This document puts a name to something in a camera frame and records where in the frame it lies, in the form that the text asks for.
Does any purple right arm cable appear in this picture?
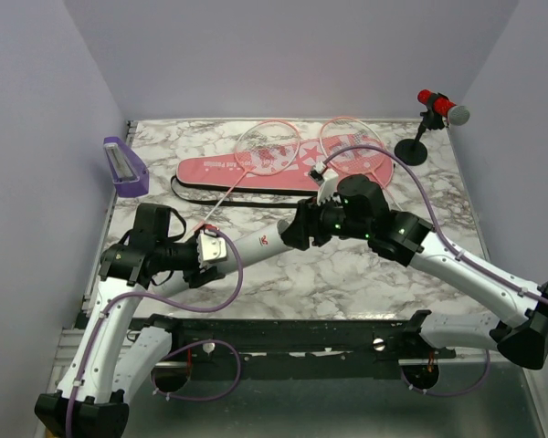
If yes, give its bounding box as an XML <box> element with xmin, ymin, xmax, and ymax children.
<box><xmin>323</xmin><ymin>148</ymin><xmax>548</xmax><ymax>316</ymax></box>

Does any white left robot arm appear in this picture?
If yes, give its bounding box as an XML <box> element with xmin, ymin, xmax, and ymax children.
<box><xmin>35</xmin><ymin>203</ymin><xmax>243</xmax><ymax>437</ymax></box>

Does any pink racket cover bag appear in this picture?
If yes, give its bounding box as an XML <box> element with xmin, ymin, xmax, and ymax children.
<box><xmin>175</xmin><ymin>132</ymin><xmax>395</xmax><ymax>198</ymax></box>

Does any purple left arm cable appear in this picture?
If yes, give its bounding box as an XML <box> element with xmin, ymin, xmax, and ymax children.
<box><xmin>66</xmin><ymin>227</ymin><xmax>244</xmax><ymax>438</ymax></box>

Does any purple metronome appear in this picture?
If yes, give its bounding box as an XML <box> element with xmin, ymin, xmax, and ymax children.
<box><xmin>103</xmin><ymin>137</ymin><xmax>149</xmax><ymax>198</ymax></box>

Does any black microphone stand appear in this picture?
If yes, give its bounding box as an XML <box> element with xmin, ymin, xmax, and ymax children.
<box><xmin>394</xmin><ymin>109</ymin><xmax>445</xmax><ymax>166</ymax></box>

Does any red grey microphone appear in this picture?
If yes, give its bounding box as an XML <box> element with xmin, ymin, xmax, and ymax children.
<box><xmin>417</xmin><ymin>89</ymin><xmax>470</xmax><ymax>126</ymax></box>

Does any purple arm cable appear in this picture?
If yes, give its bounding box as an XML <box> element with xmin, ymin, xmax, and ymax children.
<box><xmin>323</xmin><ymin>148</ymin><xmax>548</xmax><ymax>316</ymax></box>
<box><xmin>66</xmin><ymin>227</ymin><xmax>244</xmax><ymax>438</ymax></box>

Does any grey shuttlecock tube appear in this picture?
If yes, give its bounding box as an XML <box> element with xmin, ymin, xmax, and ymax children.
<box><xmin>151</xmin><ymin>219</ymin><xmax>290</xmax><ymax>297</ymax></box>

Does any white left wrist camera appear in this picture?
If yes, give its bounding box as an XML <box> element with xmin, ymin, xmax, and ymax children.
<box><xmin>196</xmin><ymin>230</ymin><xmax>227</xmax><ymax>268</ymax></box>

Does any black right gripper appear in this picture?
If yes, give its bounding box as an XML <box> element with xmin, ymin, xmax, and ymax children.
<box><xmin>277</xmin><ymin>191</ymin><xmax>372</xmax><ymax>251</ymax></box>

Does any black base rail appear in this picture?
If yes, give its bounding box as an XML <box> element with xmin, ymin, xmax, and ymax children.
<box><xmin>130</xmin><ymin>314</ymin><xmax>456</xmax><ymax>384</ymax></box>

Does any pink left badminton racket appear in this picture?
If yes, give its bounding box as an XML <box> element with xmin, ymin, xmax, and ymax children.
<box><xmin>193</xmin><ymin>119</ymin><xmax>300</xmax><ymax>232</ymax></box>

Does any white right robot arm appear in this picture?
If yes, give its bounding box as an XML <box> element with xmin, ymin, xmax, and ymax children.
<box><xmin>281</xmin><ymin>174</ymin><xmax>548</xmax><ymax>370</ymax></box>

